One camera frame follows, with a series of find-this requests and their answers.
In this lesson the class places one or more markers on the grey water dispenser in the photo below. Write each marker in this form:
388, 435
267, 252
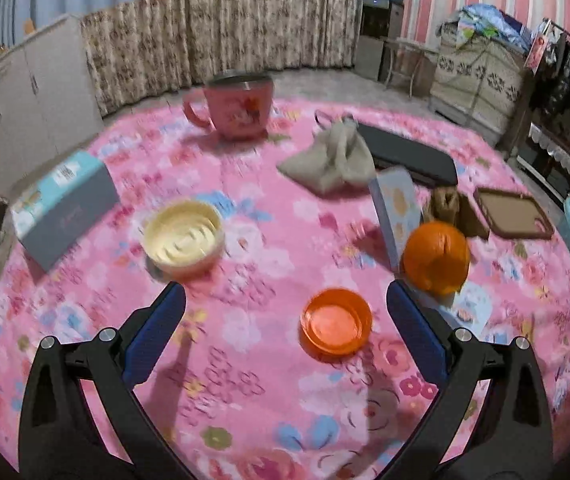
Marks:
372, 50

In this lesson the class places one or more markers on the black zip case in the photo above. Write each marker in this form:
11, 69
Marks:
415, 157

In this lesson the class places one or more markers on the brown paper box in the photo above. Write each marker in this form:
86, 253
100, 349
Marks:
452, 207

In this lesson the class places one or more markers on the small tan box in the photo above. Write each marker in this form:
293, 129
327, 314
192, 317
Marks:
29, 27

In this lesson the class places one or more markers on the orange plastic lid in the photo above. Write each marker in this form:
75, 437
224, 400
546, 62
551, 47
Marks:
335, 322

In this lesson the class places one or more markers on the small flower print card box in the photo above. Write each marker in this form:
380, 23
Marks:
396, 210

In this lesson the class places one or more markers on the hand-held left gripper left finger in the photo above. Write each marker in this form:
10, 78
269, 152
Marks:
157, 332

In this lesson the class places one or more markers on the orange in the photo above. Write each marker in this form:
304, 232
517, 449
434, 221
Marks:
435, 257

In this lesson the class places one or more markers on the white cabinet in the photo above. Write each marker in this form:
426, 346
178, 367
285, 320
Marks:
25, 95

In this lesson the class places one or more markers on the pile of folded clothes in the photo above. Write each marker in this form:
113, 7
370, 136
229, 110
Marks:
485, 20

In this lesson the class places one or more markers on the beige cloth pouch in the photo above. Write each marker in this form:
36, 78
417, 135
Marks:
335, 160

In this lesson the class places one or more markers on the patterned cloth covered cabinet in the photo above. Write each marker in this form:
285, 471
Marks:
475, 80

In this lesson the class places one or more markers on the pink hanging bag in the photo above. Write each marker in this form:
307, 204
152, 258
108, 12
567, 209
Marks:
537, 50

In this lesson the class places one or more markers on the cream plastic bowl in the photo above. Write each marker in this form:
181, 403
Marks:
182, 235

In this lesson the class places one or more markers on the light blue carton box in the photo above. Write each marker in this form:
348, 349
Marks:
70, 210

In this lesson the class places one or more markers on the brown phone case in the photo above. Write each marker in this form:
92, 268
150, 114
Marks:
512, 212

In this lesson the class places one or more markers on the row of hanging clothes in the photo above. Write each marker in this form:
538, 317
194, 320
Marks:
565, 80

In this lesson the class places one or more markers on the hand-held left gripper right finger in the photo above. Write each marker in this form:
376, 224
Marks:
415, 332

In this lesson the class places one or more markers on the pink mug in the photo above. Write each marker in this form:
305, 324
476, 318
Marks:
237, 112

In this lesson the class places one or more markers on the low shelf with lace cover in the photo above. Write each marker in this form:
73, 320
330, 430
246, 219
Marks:
560, 152

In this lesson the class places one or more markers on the blue curtain with floral hem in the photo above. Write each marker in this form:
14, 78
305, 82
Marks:
290, 30
130, 50

